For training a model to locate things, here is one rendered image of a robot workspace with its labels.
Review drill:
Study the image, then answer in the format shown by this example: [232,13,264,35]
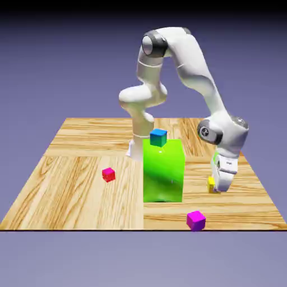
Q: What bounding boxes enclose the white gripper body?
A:
[211,165,235,193]

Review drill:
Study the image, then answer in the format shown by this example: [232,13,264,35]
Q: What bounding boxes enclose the small yellow cube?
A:
[207,176,221,194]

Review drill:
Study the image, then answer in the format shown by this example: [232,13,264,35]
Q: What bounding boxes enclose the small magenta cube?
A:
[186,210,206,232]

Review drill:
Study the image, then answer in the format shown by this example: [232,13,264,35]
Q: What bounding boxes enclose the small blue cube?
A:
[149,128,168,148]

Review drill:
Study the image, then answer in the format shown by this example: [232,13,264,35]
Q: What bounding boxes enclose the small red cube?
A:
[101,167,116,183]

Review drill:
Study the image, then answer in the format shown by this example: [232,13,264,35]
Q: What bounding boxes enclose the large green box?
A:
[142,138,186,203]

